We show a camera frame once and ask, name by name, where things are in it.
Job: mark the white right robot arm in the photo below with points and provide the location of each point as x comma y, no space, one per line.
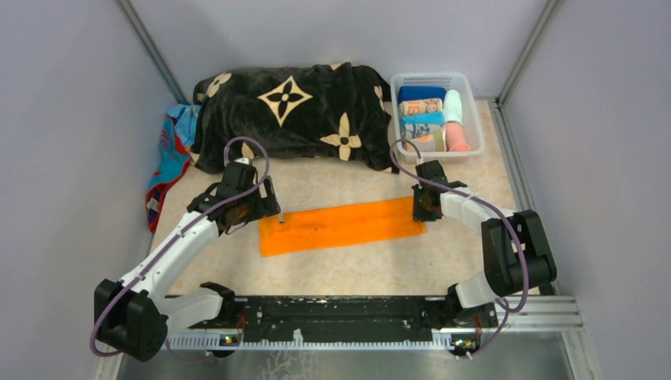
516,254

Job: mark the mint white rolled towel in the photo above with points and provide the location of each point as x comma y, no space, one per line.
452,107

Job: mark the beige orange rolled towel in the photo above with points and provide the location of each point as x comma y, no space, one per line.
420,106

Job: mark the dark blue rolled towel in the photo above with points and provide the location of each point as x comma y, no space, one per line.
416,92

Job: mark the orange green rolled towel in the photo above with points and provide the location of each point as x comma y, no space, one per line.
432,143

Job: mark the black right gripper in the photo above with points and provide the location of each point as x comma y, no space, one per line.
418,215

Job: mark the pink panda towel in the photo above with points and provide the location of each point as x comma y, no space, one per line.
455,137

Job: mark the grey patterned rolled towel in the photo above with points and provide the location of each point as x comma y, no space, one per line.
420,130

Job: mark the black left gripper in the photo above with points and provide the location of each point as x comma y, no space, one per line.
265,206

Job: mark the white slotted cable duct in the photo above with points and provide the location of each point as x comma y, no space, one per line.
218,342

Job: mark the red blue patterned towel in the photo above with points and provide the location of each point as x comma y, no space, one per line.
176,138

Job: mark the black floral blanket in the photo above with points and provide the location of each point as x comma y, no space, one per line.
338,111

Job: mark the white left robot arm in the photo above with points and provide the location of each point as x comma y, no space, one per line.
134,315

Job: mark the light blue rolled towel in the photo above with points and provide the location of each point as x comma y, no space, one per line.
423,118

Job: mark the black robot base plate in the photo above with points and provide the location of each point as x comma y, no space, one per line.
332,333

